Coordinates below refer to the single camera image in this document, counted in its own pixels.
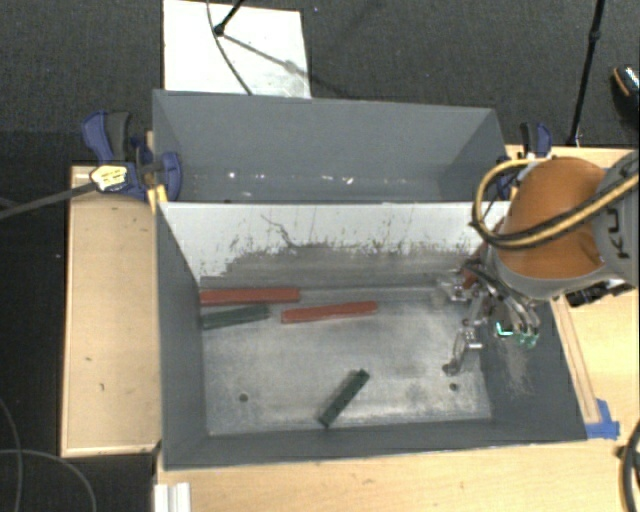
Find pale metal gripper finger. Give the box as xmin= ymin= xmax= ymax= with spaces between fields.
xmin=441 ymin=325 xmax=485 ymax=378
xmin=435 ymin=276 xmax=477 ymax=303

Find pale wood flat board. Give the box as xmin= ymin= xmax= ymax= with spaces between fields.
xmin=59 ymin=164 xmax=164 ymax=459

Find dark green flat block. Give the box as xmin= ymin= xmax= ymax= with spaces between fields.
xmin=316 ymin=368 xmax=372 ymax=430
xmin=200 ymin=304 xmax=272 ymax=331

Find black cylinder on white bracket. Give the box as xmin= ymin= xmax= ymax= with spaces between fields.
xmin=565 ymin=280 xmax=632 ymax=308

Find red-brown flat block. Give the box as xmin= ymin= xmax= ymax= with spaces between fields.
xmin=280 ymin=300 xmax=380 ymax=325
xmin=198 ymin=286 xmax=302 ymax=308

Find grey metal bin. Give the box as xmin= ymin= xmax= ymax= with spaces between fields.
xmin=150 ymin=88 xmax=589 ymax=471

